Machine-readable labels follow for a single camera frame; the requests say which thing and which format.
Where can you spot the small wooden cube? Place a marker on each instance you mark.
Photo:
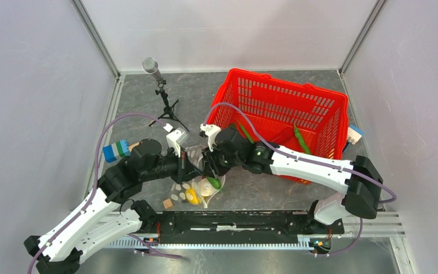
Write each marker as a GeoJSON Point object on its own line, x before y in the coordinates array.
{"type": "Point", "coordinates": [168, 204]}

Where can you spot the brown round toy mushroom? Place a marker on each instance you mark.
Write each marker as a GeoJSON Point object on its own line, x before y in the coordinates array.
{"type": "Point", "coordinates": [204, 188]}

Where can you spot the white cable tray rail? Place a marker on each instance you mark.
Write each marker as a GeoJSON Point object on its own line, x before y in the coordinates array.
{"type": "Point", "coordinates": [128, 242]}

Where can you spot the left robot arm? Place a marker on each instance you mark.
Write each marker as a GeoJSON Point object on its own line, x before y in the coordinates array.
{"type": "Point", "coordinates": [75, 239]}

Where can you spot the white blue toy block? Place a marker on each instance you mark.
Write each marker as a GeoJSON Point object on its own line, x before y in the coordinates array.
{"type": "Point", "coordinates": [354, 134]}

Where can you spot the tan wooden block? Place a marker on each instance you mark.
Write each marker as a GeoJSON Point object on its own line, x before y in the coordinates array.
{"type": "Point", "coordinates": [131, 146]}

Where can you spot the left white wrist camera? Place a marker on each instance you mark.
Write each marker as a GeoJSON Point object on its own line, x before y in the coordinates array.
{"type": "Point", "coordinates": [175, 138]}

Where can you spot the silver microphone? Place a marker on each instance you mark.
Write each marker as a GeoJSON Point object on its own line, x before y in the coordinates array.
{"type": "Point", "coordinates": [150, 66]}

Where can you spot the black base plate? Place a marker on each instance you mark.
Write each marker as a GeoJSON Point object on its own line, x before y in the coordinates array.
{"type": "Point", "coordinates": [236, 227]}

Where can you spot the polka dot zip bag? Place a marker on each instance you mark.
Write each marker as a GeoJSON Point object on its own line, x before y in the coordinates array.
{"type": "Point", "coordinates": [197, 192]}

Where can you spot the dark green small pepper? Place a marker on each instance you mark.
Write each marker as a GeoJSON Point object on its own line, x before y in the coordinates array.
{"type": "Point", "coordinates": [215, 183]}

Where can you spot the black tripod stand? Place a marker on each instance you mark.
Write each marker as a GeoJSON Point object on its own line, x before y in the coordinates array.
{"type": "Point", "coordinates": [168, 110]}

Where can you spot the red plastic basket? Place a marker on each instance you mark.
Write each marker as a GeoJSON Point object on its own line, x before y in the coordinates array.
{"type": "Point", "coordinates": [268, 108]}

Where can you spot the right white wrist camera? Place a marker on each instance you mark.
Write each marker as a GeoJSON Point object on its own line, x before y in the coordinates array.
{"type": "Point", "coordinates": [210, 132]}

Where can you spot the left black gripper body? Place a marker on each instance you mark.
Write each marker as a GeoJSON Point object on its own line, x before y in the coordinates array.
{"type": "Point", "coordinates": [172, 166]}

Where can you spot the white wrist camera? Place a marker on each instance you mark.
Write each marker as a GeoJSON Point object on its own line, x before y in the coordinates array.
{"type": "Point", "coordinates": [210, 132]}
{"type": "Point", "coordinates": [175, 138]}

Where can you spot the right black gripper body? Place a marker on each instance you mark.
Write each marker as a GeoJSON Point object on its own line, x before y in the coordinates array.
{"type": "Point", "coordinates": [235, 160]}

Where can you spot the long green chili pepper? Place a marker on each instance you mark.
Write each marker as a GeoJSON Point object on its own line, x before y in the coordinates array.
{"type": "Point", "coordinates": [245, 132]}

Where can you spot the yellow toy pepper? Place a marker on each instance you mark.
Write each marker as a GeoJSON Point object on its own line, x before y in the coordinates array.
{"type": "Point", "coordinates": [191, 196]}

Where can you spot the blue green toy blocks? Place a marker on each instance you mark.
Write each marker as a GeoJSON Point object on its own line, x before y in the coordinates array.
{"type": "Point", "coordinates": [116, 151]}

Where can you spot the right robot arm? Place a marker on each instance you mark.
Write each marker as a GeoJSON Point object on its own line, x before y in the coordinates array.
{"type": "Point", "coordinates": [357, 183]}

